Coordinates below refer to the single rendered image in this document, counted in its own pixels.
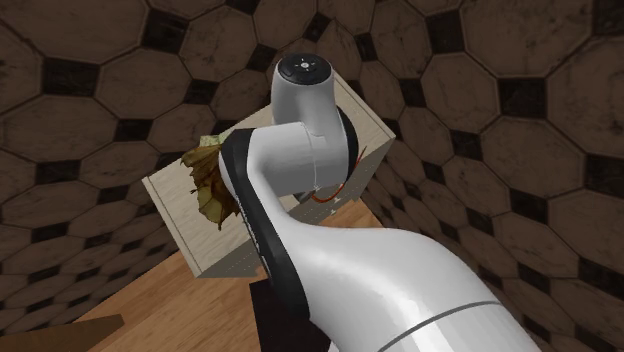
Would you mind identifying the wilted green leafy vegetable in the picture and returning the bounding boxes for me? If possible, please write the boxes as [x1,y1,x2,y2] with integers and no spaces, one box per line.
[180,132,243,232]

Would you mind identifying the pale wooden cabinet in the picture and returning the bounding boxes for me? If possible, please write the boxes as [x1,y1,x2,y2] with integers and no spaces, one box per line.
[141,71,397,280]

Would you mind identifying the black robot stand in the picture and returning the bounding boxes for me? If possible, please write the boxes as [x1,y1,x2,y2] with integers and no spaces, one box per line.
[248,279,334,352]

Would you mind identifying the thin red curved cord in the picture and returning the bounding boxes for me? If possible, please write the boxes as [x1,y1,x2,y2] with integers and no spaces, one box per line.
[310,145,368,204]

